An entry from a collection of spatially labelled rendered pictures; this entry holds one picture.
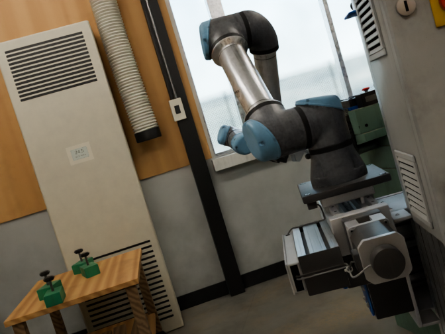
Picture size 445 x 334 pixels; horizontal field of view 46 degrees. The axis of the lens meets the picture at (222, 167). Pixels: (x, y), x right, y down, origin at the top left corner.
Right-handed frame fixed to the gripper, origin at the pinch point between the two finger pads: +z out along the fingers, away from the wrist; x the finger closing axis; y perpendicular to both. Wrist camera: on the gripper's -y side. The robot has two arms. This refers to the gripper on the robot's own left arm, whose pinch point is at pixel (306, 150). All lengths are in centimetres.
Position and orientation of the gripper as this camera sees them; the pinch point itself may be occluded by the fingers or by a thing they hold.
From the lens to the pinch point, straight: 203.0
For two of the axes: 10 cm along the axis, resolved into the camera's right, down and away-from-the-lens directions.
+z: 9.4, 2.2, 2.7
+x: 2.8, 0.0, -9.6
